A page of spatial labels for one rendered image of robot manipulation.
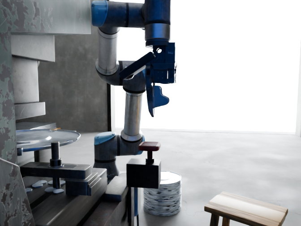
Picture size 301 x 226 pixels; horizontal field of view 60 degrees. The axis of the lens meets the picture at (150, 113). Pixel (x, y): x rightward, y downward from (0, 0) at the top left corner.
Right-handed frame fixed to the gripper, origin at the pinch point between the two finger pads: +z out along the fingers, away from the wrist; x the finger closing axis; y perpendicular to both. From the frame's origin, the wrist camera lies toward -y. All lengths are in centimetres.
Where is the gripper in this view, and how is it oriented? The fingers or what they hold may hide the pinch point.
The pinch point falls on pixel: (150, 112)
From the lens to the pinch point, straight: 75.9
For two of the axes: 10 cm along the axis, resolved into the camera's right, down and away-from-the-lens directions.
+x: 1.6, -1.0, 9.8
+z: 0.0, 10.0, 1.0
